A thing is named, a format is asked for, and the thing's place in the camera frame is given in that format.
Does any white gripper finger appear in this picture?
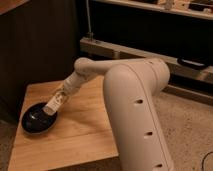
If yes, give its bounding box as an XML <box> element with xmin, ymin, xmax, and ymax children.
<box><xmin>61</xmin><ymin>95</ymin><xmax>70</xmax><ymax>105</ymax></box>
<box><xmin>54</xmin><ymin>88</ymin><xmax>63</xmax><ymax>98</ymax></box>

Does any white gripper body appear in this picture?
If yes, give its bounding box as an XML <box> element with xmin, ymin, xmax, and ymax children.
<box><xmin>62</xmin><ymin>73</ymin><xmax>81</xmax><ymax>95</ymax></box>

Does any small white bottle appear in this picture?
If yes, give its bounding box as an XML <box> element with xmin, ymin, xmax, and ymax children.
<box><xmin>43</xmin><ymin>96</ymin><xmax>62</xmax><ymax>116</ymax></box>

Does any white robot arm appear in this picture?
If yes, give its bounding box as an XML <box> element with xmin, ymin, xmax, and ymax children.
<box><xmin>56</xmin><ymin>58</ymin><xmax>174</xmax><ymax>171</ymax></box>

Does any black ceramic bowl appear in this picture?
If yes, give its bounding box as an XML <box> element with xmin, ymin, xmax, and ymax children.
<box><xmin>21</xmin><ymin>102</ymin><xmax>58</xmax><ymax>134</ymax></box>

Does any metal pole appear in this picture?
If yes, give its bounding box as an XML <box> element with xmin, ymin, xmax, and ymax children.
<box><xmin>86</xmin><ymin>0</ymin><xmax>94</xmax><ymax>41</ymax></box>

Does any wooden shelf unit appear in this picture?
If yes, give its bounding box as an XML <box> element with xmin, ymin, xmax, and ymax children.
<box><xmin>79</xmin><ymin>0</ymin><xmax>213</xmax><ymax>101</ymax></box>

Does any black device on shelf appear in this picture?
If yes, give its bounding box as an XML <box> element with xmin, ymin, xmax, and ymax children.
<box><xmin>177</xmin><ymin>58</ymin><xmax>209</xmax><ymax>70</ymax></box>

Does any black cable on floor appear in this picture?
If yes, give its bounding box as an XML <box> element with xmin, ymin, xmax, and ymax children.
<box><xmin>201</xmin><ymin>151</ymin><xmax>213</xmax><ymax>171</ymax></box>

